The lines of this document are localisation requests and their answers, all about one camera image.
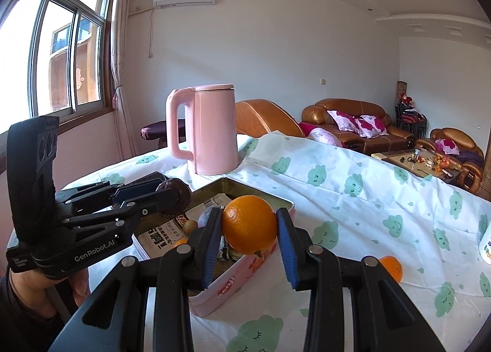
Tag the air conditioner pipe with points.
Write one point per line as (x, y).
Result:
(150, 30)

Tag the small floral pillow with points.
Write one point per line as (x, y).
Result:
(447, 146)

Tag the white pink floral pillow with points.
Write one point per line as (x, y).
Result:
(372, 126)
(343, 120)

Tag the pink cushion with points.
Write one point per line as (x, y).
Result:
(326, 137)

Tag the dark purple stool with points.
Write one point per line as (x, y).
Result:
(157, 130)

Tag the white cloud-print tablecloth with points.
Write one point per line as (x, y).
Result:
(345, 221)

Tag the large orange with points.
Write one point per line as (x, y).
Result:
(249, 223)

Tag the purple blanket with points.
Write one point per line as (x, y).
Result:
(472, 155)

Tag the pink tin box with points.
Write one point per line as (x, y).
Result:
(230, 287)

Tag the dark wrinkled passion fruit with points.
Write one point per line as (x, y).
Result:
(176, 198)

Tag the small orange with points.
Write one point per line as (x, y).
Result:
(392, 267)

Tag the pink electric kettle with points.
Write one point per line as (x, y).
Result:
(214, 129)

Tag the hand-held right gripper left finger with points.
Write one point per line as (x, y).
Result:
(210, 248)

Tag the white cartoon mug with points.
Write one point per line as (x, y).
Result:
(486, 244)

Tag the person's left forearm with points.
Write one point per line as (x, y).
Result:
(23, 321)

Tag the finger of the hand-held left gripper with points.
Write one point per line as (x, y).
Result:
(130, 211)
(134, 188)

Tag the brown leather armchair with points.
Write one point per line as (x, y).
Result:
(468, 141)

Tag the stacked dark chairs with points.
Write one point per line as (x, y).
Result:
(410, 118)

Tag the pink curtain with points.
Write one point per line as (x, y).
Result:
(121, 49)

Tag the person's left hand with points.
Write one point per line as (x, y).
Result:
(79, 287)

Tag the cluttered coffee table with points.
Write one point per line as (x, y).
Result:
(418, 164)

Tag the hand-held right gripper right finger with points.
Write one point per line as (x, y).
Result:
(288, 250)

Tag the brown leather chair back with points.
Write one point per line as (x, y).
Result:
(264, 118)

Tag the brown leather sofa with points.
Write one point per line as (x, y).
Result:
(368, 145)

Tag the window with wooden frame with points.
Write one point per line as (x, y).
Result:
(57, 49)

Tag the small brown-green fruit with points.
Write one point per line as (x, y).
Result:
(190, 226)

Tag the printed paper leaflet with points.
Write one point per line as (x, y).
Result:
(165, 235)

